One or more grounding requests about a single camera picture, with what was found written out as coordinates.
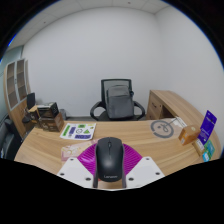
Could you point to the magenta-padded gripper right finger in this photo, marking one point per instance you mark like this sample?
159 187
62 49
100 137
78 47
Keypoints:
146 170

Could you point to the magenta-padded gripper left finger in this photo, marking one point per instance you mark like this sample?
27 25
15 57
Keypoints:
75 170

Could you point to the black computer mouse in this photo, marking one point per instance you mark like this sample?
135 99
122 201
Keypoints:
109 158

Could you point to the white sticker sheet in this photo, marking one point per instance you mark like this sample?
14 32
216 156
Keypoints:
78 131

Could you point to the large brown cardboard box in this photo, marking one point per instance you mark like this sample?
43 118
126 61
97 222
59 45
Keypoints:
51 123

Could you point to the orange-brown box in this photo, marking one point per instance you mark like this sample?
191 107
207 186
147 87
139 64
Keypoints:
188 135

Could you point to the small beige box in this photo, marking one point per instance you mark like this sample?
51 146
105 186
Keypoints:
199 146

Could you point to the small blue box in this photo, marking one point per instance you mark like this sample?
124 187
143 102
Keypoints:
206 156

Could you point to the black cardboard box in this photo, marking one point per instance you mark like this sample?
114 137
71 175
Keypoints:
48 110

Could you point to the black mesh office chair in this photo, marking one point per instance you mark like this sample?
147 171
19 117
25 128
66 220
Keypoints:
98 108

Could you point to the black armchair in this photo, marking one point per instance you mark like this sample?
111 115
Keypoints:
8 140

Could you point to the wooden side desk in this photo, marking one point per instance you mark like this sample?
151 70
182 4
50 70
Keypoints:
173 101

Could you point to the grey backpack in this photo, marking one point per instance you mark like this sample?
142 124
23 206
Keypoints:
119 101

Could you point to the purple standing card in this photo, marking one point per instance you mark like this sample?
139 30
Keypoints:
207 126

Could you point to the black visitor chair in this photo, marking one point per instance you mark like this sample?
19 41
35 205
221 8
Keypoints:
30 100

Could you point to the wooden shelf unit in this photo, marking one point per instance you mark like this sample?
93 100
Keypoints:
15 106

